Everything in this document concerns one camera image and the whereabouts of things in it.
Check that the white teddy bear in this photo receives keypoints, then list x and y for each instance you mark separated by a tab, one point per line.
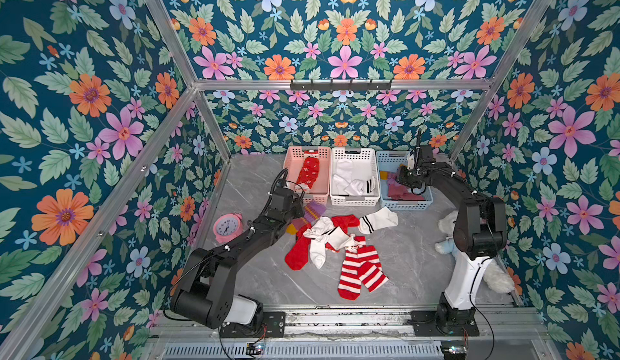
497	279

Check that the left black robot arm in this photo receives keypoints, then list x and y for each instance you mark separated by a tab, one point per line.
205	291

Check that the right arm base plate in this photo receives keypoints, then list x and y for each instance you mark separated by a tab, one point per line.
453	323

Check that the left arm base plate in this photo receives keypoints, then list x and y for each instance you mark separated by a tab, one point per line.
265	325

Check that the pink alarm clock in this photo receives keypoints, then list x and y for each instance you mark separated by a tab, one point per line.
228	227

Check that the blue plastic basket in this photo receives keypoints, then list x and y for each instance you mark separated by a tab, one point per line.
391	161

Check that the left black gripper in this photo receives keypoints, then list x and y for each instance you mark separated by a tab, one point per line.
298	206

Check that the red santa sock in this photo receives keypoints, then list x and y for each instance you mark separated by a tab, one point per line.
309	171

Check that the maroon sock yellow toe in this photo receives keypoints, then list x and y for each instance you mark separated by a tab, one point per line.
312	212

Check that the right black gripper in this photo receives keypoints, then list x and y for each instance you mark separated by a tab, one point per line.
416	164

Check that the maroon sock yellow heel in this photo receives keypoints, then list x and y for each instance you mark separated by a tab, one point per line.
397	191

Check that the black hook rail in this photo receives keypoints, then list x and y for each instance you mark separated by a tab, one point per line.
360	86

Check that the white plastic basket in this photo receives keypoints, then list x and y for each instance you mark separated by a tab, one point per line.
364	160

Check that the white ribbed sock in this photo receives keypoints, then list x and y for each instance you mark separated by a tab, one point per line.
318	237

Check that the red white striped sock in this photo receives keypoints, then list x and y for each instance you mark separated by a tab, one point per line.
349	285
370	272

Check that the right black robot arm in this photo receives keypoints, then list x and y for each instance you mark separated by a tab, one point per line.
479	233

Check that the red plain sock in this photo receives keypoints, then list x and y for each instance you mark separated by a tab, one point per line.
298	256
338	236

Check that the white sock black stripes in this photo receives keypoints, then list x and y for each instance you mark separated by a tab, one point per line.
369	187

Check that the pink plastic basket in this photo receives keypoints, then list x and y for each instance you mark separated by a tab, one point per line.
293	162

